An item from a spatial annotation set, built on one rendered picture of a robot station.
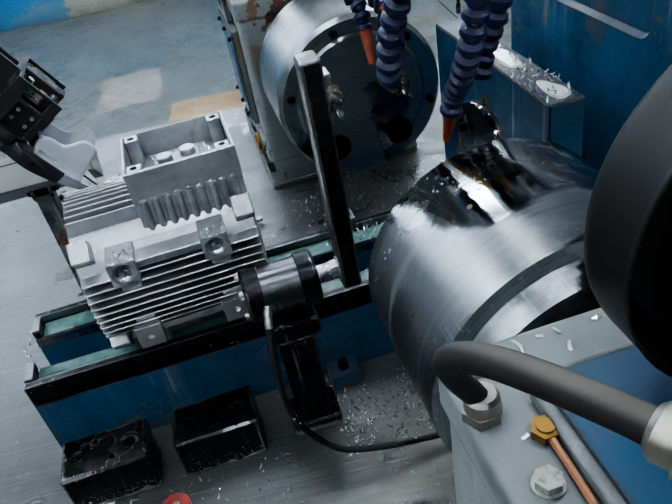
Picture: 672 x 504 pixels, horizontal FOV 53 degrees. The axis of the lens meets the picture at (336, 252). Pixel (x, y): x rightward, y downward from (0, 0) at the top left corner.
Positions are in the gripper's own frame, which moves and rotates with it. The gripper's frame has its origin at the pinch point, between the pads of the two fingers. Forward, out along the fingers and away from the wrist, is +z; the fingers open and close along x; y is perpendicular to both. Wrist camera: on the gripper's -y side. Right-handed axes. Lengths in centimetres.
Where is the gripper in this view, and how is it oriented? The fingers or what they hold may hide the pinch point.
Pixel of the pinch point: (85, 186)
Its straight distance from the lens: 86.5
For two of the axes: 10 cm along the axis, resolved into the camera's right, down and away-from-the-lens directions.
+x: -2.6, -5.4, 8.0
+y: 7.4, -6.4, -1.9
